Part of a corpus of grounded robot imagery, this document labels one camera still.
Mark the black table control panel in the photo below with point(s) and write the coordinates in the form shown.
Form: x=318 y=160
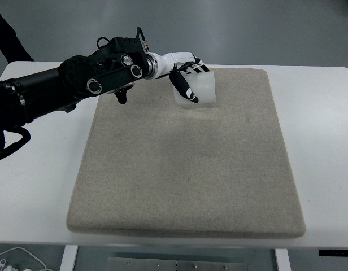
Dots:
x=336 y=253

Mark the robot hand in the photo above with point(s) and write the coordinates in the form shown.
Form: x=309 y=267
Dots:
x=169 y=62

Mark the white cup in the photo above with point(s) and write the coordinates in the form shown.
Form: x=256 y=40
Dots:
x=205 y=90

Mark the white table leg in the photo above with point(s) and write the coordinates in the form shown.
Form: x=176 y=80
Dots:
x=282 y=261
x=68 y=258

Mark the grey metal plate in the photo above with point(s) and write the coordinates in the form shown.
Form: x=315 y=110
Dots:
x=176 y=265

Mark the person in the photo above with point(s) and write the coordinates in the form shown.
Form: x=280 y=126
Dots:
x=10 y=39

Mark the grey-brown felt mat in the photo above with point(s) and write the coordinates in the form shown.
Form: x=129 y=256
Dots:
x=185 y=175

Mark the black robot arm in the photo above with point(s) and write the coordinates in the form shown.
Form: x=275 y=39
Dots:
x=78 y=73

